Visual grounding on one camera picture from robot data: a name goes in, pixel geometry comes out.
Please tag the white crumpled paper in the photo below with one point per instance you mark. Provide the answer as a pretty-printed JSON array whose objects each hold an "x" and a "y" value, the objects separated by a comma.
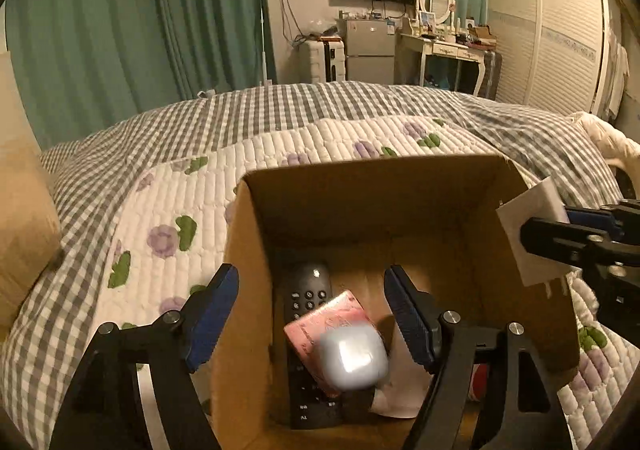
[{"x": 400, "y": 395}]

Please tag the white louvred wardrobe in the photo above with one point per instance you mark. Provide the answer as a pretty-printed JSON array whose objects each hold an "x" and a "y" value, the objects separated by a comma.
[{"x": 550, "y": 30}]

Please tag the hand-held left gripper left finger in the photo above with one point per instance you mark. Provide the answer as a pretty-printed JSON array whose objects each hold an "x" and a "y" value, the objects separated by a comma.
[{"x": 216, "y": 310}]

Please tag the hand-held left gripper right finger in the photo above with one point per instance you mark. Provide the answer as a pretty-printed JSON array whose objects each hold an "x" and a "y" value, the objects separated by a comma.
[{"x": 407, "y": 317}]

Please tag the silver mini fridge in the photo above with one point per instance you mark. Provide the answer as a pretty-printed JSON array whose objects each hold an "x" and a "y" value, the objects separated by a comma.
[{"x": 370, "y": 45}]

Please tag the white dressing table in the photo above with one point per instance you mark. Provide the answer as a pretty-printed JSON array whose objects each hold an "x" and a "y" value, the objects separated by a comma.
[{"x": 440, "y": 50}]

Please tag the brown cardboard box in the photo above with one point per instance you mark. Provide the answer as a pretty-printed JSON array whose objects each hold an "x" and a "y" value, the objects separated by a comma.
[{"x": 350, "y": 210}]

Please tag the grey checked duvet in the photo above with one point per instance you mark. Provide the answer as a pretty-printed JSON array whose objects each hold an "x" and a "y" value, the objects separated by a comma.
[{"x": 150, "y": 130}]

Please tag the beige pillow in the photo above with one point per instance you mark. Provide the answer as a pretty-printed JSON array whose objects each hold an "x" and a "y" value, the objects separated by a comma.
[{"x": 25, "y": 210}]

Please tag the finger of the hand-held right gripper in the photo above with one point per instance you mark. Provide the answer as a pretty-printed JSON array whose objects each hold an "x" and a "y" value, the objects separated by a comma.
[
  {"x": 592, "y": 220},
  {"x": 555, "y": 237}
]

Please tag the white earbuds case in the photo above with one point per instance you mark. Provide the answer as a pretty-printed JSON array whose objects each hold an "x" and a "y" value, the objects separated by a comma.
[{"x": 352, "y": 355}]

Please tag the pink packet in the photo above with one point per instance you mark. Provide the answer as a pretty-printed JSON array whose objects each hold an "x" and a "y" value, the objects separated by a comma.
[{"x": 320, "y": 325}]

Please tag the floral quilted blanket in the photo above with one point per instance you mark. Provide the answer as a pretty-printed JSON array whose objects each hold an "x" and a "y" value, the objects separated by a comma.
[{"x": 200, "y": 200}]

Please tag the hanging white clothes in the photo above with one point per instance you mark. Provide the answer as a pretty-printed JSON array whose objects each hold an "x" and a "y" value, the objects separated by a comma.
[{"x": 617, "y": 75}]

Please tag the white paper card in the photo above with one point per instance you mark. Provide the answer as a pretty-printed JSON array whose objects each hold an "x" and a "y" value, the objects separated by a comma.
[{"x": 530, "y": 207}]

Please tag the white suitcase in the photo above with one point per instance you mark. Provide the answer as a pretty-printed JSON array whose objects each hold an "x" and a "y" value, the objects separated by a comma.
[{"x": 325, "y": 60}]

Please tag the black remote control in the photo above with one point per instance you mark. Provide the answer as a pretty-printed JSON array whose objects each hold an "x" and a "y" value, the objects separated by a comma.
[{"x": 305, "y": 290}]

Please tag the black suitcase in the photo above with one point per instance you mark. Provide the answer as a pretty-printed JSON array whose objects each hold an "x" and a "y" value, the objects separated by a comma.
[{"x": 489, "y": 75}]

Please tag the wide green curtain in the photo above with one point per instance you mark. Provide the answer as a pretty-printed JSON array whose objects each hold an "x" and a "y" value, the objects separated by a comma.
[{"x": 125, "y": 30}]

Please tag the white padded cloth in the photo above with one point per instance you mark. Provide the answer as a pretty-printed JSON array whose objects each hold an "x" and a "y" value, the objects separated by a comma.
[{"x": 610, "y": 135}]

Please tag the red small object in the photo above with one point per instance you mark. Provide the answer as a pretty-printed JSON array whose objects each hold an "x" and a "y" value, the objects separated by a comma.
[{"x": 480, "y": 380}]

